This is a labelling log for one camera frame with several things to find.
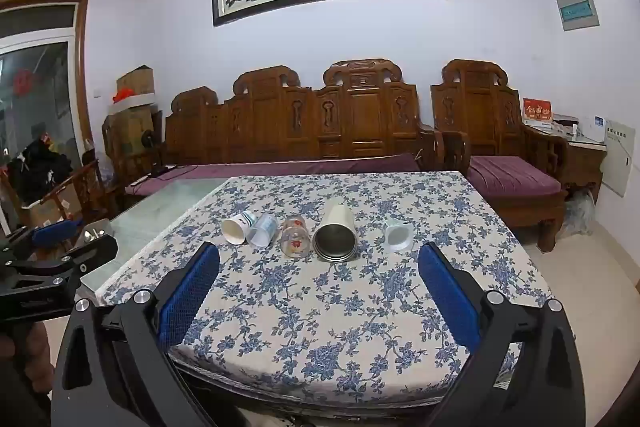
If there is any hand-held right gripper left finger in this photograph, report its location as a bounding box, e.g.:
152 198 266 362
51 241 236 427

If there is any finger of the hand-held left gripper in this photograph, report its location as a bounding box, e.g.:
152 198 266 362
15 219 119 294
0 218 86 265

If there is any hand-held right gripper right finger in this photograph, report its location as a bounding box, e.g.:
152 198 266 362
417 242 587 427

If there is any blue floral tablecloth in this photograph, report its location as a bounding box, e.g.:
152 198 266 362
95 171 556 408

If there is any glass cup with red print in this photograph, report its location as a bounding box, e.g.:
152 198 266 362
280 216 310 259

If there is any wooden chair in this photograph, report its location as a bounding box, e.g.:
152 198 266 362
42 159 121 228

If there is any wall electrical panel box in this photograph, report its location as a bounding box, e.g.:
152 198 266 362
556 0 601 32

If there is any large cardboard box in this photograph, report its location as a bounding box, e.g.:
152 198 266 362
104 103 162 158

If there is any clear plastic cup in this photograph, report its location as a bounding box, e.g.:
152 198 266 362
245 213 279 249

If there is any brown cardboard box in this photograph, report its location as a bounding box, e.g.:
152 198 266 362
116 66 155 96

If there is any person's left hand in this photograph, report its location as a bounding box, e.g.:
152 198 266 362
0 322 54 399

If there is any carved wooden armchair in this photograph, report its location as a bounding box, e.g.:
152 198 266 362
431 59 571 253

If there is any wooden side table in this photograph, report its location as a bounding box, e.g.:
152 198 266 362
550 134 608 208

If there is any red gift box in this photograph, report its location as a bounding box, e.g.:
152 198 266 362
522 98 553 130

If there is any grey wall panel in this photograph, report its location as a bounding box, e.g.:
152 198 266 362
602 119 636 198

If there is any red hanging decoration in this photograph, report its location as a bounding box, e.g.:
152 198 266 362
12 68 36 96

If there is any long purple seat cushion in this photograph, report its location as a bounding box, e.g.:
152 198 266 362
125 153 421 196

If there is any cream steel tumbler cup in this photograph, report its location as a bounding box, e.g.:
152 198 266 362
312 202 360 264

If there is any clear plastic bag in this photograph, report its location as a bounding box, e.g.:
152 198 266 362
560 189 597 238

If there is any small white square cup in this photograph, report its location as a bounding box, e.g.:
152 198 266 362
383 222 416 254

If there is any carved wooden sofa bench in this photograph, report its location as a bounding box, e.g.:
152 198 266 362
162 58 446 172

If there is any pile of dark clothes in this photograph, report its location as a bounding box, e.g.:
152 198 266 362
7 138 74 204

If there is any white paper cup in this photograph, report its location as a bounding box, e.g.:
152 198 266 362
221 211 258 245

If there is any square purple seat cushion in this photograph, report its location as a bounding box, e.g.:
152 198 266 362
467 155 563 198

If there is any wooden door frame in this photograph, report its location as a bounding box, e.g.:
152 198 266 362
0 0 94 228

